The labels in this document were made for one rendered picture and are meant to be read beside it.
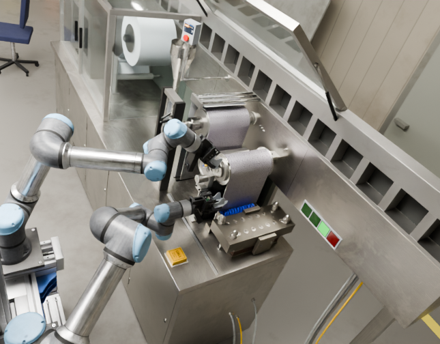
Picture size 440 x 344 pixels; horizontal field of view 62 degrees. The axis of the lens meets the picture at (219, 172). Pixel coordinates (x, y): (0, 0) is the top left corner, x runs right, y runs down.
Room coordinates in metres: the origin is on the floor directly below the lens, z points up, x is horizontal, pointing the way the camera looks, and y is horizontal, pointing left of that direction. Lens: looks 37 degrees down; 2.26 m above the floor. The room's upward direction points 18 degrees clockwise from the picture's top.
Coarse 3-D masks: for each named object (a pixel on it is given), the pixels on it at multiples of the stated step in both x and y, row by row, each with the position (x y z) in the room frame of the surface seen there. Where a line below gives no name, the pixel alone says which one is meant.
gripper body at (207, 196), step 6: (204, 192) 1.27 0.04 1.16; (210, 192) 1.28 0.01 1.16; (192, 198) 1.20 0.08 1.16; (198, 198) 1.22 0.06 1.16; (204, 198) 1.23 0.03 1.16; (210, 198) 1.25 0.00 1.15; (192, 204) 1.18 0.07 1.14; (198, 204) 1.20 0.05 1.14; (204, 204) 1.22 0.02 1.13; (210, 204) 1.24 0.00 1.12; (192, 210) 1.17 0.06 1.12; (204, 210) 1.21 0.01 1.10; (210, 210) 1.23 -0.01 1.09
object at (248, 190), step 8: (232, 184) 1.33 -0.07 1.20; (240, 184) 1.36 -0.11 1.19; (248, 184) 1.40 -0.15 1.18; (256, 184) 1.43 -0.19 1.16; (224, 192) 1.31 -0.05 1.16; (232, 192) 1.34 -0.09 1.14; (240, 192) 1.38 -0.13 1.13; (248, 192) 1.41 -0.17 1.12; (256, 192) 1.45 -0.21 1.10; (224, 200) 1.32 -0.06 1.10; (232, 200) 1.35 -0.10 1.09; (240, 200) 1.39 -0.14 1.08; (248, 200) 1.43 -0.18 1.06; (256, 200) 1.46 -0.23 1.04; (224, 208) 1.33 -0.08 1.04
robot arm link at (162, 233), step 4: (152, 216) 1.14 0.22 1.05; (148, 220) 1.12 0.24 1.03; (152, 220) 1.12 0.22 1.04; (148, 224) 1.11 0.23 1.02; (152, 224) 1.11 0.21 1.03; (156, 224) 1.11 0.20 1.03; (160, 224) 1.10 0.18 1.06; (152, 228) 1.10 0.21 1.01; (156, 228) 1.10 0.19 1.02; (160, 228) 1.10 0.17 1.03; (164, 228) 1.09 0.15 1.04; (168, 228) 1.10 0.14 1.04; (172, 228) 1.12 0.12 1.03; (156, 232) 1.10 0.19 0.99; (160, 232) 1.09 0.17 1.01; (164, 232) 1.09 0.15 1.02; (168, 232) 1.10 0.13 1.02; (172, 232) 1.12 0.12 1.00; (156, 236) 1.10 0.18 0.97; (160, 236) 1.09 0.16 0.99; (164, 236) 1.09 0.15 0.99; (168, 236) 1.11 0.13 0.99
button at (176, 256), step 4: (176, 248) 1.10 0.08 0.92; (180, 248) 1.11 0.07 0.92; (168, 252) 1.07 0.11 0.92; (172, 252) 1.08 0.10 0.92; (176, 252) 1.09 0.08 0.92; (180, 252) 1.09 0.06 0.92; (168, 256) 1.06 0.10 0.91; (172, 256) 1.06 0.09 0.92; (176, 256) 1.06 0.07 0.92; (180, 256) 1.07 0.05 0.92; (184, 256) 1.08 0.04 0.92; (172, 260) 1.04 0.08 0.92; (176, 260) 1.04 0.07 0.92; (180, 260) 1.05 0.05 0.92; (184, 260) 1.06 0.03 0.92; (172, 264) 1.03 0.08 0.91; (176, 264) 1.04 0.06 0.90
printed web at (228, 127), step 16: (208, 112) 1.54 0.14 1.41; (224, 112) 1.59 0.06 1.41; (240, 112) 1.64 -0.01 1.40; (224, 128) 1.55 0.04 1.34; (240, 128) 1.61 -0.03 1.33; (224, 144) 1.57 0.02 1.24; (240, 144) 1.64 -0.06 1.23; (240, 160) 1.38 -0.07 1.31; (256, 160) 1.43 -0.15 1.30; (192, 176) 1.65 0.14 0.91; (240, 176) 1.35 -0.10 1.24; (256, 176) 1.42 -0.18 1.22
